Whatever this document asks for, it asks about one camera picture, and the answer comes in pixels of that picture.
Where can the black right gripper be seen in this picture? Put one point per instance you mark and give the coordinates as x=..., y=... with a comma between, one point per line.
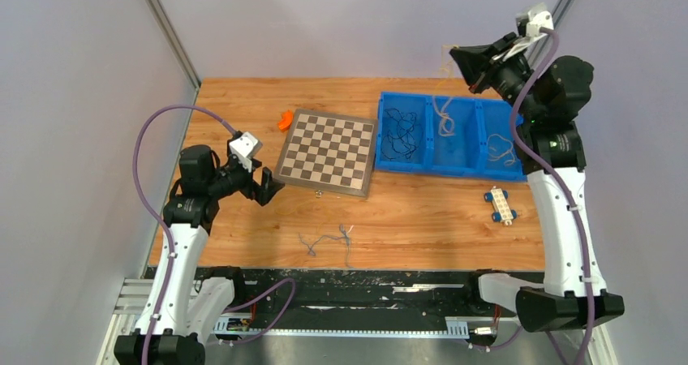
x=472, y=60

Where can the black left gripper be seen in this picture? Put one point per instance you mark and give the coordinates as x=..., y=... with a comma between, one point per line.
x=264, y=192

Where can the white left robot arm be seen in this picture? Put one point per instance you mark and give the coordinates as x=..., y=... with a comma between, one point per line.
x=174, y=327

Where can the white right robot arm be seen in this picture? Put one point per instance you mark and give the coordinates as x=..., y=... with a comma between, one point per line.
x=545, y=102

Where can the orange plastic piece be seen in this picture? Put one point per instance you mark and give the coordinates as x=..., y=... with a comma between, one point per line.
x=286, y=121

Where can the wooden chessboard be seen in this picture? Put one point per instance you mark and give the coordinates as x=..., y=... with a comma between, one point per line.
x=328, y=152

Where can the blue plastic divided bin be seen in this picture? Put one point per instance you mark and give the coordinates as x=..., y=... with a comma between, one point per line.
x=446, y=136

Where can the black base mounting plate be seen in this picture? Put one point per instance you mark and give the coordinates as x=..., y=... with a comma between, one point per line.
x=364, y=300

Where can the white toy car blue wheels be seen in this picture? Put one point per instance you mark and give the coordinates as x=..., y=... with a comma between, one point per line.
x=501, y=211

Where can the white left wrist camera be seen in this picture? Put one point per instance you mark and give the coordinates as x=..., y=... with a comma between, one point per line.
x=244, y=145

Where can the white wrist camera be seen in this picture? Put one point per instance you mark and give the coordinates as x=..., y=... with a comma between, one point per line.
x=244, y=145
x=529, y=25

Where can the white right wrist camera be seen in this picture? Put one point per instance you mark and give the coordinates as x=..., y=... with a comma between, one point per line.
x=529, y=25

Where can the right aluminium frame post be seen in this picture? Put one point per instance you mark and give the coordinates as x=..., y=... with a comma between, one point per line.
x=540, y=48

